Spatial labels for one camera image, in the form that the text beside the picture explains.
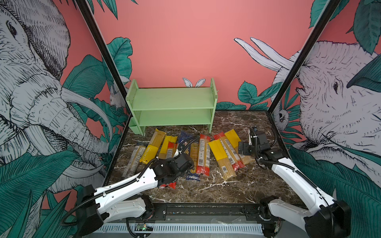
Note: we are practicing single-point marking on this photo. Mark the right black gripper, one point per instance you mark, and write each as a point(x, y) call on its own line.
point(246, 145)

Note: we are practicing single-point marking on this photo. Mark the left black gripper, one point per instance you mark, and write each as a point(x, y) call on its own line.
point(169, 161)

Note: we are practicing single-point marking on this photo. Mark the red spaghetti bag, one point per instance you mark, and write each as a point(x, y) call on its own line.
point(233, 157)
point(172, 147)
point(203, 160)

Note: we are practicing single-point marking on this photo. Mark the blue-end yellow spaghetti bag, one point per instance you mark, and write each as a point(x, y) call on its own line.
point(192, 174)

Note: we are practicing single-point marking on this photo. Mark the blue yellow spaghetti bag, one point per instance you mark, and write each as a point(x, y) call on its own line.
point(184, 142)

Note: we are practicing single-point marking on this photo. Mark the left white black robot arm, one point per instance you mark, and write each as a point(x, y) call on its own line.
point(98, 206)

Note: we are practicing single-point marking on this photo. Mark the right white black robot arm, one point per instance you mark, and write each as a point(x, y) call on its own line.
point(324, 217)

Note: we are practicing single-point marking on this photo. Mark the green two-tier shelf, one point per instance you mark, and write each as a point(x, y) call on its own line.
point(152, 107)

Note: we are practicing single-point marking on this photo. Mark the yellow spaghetti bag left long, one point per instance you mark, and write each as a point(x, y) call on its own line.
point(164, 147)

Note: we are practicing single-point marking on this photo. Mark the yellow label spaghetti bag far-left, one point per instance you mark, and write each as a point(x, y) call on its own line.
point(153, 146)

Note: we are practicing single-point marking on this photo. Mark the yellow spaghetti bag far-right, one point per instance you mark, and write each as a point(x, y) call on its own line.
point(234, 140)

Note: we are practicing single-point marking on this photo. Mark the clear white label spaghetti bag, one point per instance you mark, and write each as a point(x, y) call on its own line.
point(134, 161)

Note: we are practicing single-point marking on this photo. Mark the yellow spaghetti bag centre-right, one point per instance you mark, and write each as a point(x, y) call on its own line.
point(222, 159)

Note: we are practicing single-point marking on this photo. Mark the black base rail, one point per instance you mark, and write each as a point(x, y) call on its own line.
point(205, 211)

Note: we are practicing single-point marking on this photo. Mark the left black frame post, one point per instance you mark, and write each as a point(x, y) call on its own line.
point(102, 46)

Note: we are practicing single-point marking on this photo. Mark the black frame post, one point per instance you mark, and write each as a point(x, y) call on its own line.
point(102, 46)
point(319, 27)

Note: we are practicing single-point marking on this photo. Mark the right black frame post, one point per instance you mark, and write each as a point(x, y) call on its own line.
point(319, 27)

